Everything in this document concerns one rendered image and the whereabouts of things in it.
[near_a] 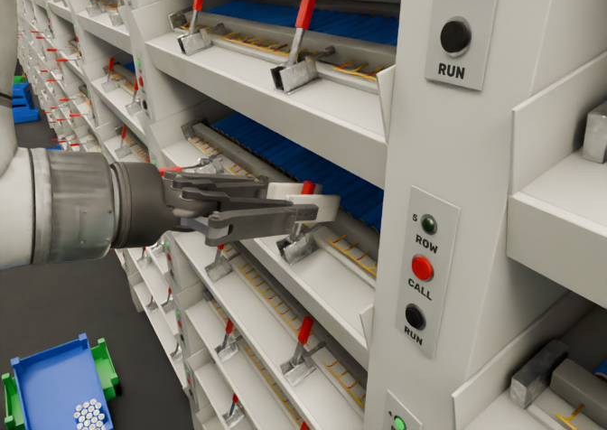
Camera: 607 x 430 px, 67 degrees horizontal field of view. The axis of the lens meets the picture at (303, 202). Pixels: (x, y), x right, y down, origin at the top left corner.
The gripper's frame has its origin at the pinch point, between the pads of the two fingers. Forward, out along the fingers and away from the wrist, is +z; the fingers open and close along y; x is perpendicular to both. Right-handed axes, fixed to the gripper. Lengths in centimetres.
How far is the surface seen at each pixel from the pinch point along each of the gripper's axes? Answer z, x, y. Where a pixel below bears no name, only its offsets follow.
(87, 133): 11, -42, -184
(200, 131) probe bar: 3.4, -2.1, -38.5
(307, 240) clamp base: 1.2, -4.4, 0.8
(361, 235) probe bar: 4.3, -1.5, 5.7
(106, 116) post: 4, -18, -115
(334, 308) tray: -0.8, -7.3, 9.8
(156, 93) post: -3.2, 2.6, -44.7
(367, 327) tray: -2.7, -4.8, 15.9
